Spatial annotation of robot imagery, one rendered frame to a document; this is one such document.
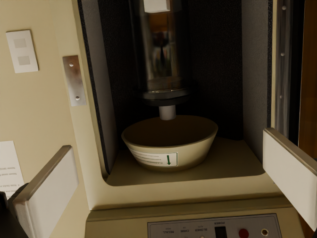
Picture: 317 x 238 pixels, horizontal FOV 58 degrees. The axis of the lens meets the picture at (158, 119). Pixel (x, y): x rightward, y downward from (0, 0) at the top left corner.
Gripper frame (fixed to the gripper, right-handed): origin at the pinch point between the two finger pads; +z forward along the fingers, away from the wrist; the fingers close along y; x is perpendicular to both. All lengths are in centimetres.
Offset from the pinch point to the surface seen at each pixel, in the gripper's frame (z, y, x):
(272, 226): 18.5, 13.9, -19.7
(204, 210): 21.0, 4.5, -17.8
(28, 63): 66, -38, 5
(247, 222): 19.2, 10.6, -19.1
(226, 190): 23.1, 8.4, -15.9
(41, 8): 66, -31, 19
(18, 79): 67, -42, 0
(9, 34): 66, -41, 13
